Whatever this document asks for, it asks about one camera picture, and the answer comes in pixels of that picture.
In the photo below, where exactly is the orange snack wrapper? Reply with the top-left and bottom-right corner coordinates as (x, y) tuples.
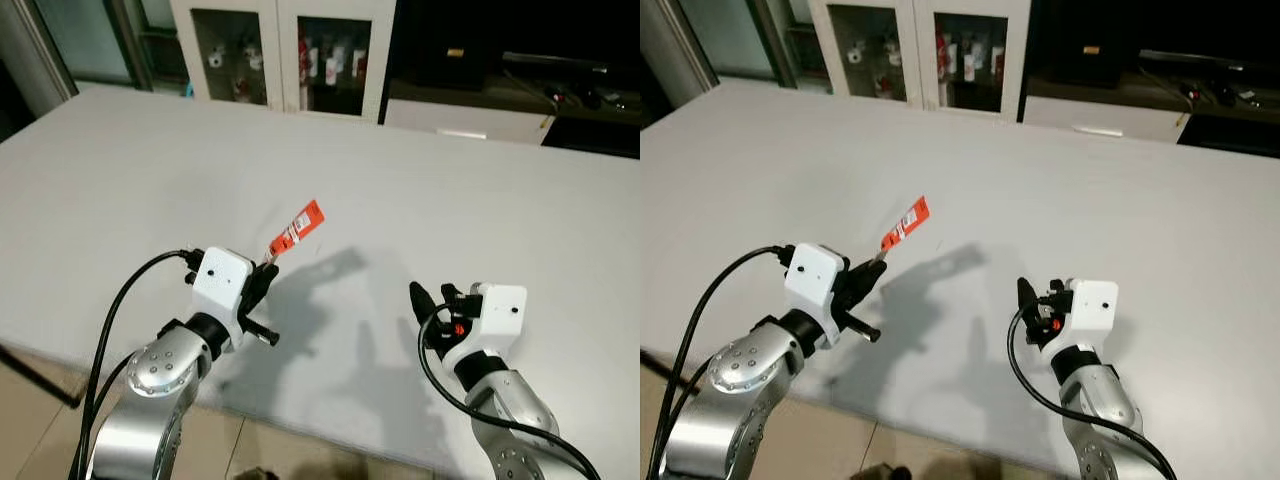
(879, 195), (932, 257)
(267, 199), (328, 264)

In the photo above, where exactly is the white low drawer unit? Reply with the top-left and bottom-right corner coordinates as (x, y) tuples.
(384, 97), (557, 147)
(1021, 94), (1193, 144)

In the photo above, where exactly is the white glass-door cabinet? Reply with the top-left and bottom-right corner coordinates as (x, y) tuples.
(168, 0), (398, 125)
(806, 0), (1032, 125)

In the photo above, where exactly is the black flat monitor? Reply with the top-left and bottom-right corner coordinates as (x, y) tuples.
(500, 50), (611, 77)
(1138, 47), (1251, 73)

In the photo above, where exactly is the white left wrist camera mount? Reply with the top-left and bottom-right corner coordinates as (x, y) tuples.
(190, 247), (257, 347)
(783, 243), (851, 347)

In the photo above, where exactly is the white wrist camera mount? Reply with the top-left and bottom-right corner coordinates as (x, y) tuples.
(783, 243), (851, 347)
(190, 247), (257, 347)
(443, 282), (529, 373)
(1040, 278), (1120, 363)

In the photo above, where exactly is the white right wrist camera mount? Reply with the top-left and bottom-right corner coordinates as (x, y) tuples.
(443, 282), (529, 373)
(1040, 278), (1120, 363)

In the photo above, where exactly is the grey window frame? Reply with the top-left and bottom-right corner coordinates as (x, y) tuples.
(640, 0), (801, 106)
(0, 0), (161, 113)

